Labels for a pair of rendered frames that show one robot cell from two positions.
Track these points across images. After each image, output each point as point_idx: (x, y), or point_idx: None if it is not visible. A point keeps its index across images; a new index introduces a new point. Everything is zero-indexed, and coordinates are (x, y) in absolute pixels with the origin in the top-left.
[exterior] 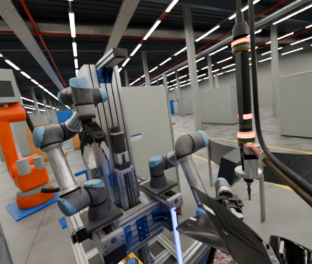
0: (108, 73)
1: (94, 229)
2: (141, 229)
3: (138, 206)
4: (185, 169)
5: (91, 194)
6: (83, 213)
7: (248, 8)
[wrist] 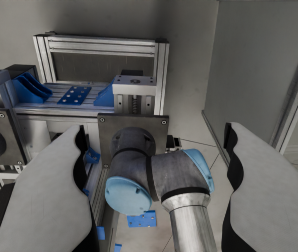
0: None
1: (156, 115)
2: (79, 94)
3: (58, 127)
4: None
5: (144, 169)
6: None
7: None
